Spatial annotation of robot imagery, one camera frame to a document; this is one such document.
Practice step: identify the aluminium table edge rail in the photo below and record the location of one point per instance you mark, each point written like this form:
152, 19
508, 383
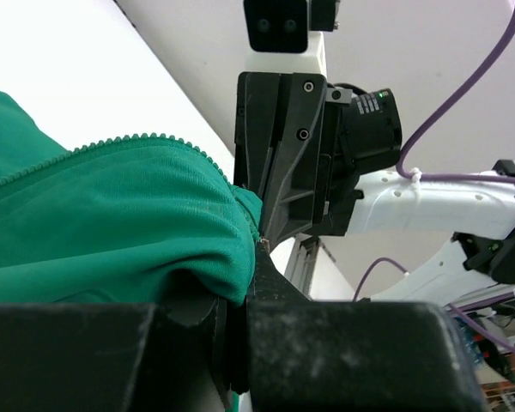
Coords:
309, 259

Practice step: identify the green zip-up jacket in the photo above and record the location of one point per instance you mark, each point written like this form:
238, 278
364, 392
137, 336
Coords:
126, 220

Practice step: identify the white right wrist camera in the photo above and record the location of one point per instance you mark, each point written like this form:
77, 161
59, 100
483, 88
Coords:
287, 36

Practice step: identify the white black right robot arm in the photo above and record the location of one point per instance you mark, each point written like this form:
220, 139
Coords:
478, 212

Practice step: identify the silver ring zipper pull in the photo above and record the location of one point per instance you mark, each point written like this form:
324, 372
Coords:
265, 243

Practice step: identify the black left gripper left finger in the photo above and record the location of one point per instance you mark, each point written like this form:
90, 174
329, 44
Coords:
175, 356

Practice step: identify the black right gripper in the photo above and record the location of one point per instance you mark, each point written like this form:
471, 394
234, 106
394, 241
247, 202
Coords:
306, 167

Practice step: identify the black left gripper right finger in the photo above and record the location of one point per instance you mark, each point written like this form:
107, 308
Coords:
308, 355

